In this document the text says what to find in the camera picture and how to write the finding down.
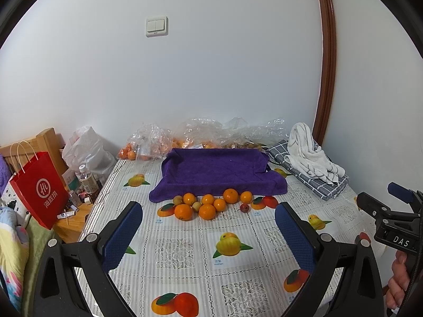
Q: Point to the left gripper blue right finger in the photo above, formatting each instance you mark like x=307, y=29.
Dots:
x=289, y=225

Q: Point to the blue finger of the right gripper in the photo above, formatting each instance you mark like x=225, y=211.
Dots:
x=370, y=205
x=403, y=194

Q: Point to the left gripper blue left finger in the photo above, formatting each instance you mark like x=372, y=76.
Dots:
x=116, y=236

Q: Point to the small red fruit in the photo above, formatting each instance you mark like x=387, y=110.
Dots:
x=244, y=207

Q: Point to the small orange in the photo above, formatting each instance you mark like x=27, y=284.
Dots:
x=246, y=197
x=189, y=199
x=207, y=199
x=220, y=205

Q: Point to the large orange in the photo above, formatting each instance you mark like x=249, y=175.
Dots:
x=183, y=212
x=230, y=196
x=207, y=212

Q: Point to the yellow-green small fruit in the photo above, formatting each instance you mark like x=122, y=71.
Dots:
x=177, y=200
x=196, y=206

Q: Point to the person's right hand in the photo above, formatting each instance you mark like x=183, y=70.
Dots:
x=398, y=283

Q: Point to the wooden side table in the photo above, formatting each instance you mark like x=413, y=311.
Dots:
x=70, y=229

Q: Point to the grey checked cloth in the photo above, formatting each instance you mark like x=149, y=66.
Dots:
x=323, y=188

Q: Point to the fruit print tablecloth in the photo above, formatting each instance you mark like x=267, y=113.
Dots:
x=235, y=264

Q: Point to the plastic bottle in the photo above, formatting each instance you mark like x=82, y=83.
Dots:
x=87, y=179

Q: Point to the white striped towel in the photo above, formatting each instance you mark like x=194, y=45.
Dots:
x=304, y=154

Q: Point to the red paper bag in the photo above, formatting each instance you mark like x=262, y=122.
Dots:
x=39, y=187

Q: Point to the colourful blanket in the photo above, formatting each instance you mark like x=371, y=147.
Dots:
x=14, y=254

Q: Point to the white plastic bag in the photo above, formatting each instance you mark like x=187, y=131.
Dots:
x=86, y=147

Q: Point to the clear bag of oranges left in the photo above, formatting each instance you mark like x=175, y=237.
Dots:
x=150, y=142

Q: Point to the purple towel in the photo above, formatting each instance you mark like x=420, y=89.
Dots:
x=212, y=171

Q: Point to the clear bag of kumquats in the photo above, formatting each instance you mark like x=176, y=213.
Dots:
x=203, y=133

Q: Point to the wooden bed frame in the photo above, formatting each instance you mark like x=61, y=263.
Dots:
x=20, y=152

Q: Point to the brown door frame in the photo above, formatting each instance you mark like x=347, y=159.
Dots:
x=328, y=70

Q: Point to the white wall switch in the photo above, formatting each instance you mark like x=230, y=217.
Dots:
x=156, y=26

